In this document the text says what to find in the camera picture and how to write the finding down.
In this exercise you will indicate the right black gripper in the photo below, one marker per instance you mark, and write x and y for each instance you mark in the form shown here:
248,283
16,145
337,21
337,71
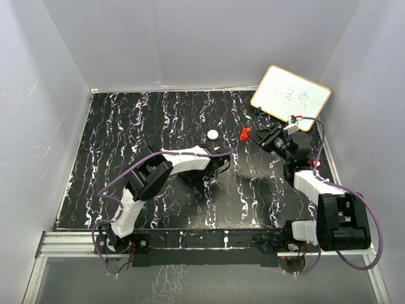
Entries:
265,137

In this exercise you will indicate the red ball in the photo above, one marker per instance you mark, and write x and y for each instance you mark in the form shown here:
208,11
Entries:
244,136

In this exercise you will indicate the white earbud charging case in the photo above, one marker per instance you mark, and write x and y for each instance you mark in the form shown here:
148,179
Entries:
212,135

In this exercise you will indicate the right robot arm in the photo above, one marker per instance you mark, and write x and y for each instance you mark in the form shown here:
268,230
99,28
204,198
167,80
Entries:
341,222

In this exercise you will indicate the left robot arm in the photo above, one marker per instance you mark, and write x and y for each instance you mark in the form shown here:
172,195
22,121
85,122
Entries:
145,178

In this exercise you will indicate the small whiteboard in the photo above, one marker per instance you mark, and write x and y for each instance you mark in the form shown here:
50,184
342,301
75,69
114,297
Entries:
282,94

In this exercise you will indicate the red emergency stop button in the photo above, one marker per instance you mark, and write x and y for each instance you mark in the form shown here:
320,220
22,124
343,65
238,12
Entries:
316,164

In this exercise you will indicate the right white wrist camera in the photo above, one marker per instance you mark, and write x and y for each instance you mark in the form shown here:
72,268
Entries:
292,125

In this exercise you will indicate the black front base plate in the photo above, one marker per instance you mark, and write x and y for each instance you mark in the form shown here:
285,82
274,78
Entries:
262,247

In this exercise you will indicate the aluminium frame rail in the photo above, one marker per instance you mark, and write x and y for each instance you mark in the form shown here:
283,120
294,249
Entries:
197,266

